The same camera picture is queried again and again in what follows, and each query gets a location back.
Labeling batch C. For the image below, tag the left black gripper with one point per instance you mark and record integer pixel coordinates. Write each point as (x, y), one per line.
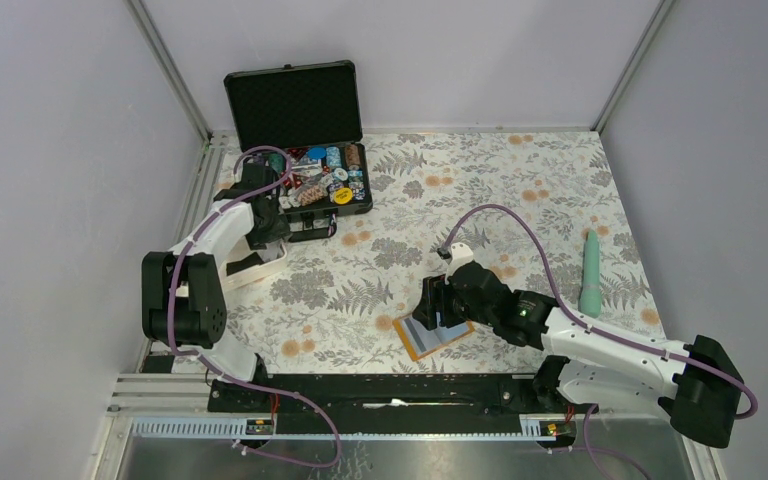
(278, 230)

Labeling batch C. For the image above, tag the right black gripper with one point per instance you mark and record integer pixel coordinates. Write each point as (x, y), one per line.
(435, 290)

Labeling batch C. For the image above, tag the white rectangular plastic tray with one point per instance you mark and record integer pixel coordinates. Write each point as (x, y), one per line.
(274, 259)

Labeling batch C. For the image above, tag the light blue card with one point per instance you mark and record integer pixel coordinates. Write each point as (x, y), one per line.
(448, 335)

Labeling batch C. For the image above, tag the orange leather card holder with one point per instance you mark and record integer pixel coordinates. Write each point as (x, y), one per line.
(397, 327)

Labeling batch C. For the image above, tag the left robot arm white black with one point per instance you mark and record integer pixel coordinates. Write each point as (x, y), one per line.
(183, 303)

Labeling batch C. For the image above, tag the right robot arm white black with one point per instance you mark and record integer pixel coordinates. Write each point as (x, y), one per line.
(692, 386)

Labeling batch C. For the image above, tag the small black item in tray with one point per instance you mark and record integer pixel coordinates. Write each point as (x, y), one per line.
(234, 267)

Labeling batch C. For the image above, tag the yellow round chip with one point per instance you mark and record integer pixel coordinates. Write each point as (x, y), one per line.
(342, 196)

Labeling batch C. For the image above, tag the blue round chip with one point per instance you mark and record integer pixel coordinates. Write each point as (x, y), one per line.
(317, 153)

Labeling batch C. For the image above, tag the black poker chip case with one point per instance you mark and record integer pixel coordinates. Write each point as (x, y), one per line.
(297, 108)

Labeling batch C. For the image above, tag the floral patterned table mat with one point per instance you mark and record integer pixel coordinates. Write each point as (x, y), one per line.
(523, 202)

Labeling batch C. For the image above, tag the mint green wand massager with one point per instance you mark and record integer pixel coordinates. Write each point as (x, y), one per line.
(590, 298)

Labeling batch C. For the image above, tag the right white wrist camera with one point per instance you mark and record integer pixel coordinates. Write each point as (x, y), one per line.
(456, 256)

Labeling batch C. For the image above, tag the grey slotted cable duct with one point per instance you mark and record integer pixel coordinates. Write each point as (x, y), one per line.
(262, 429)

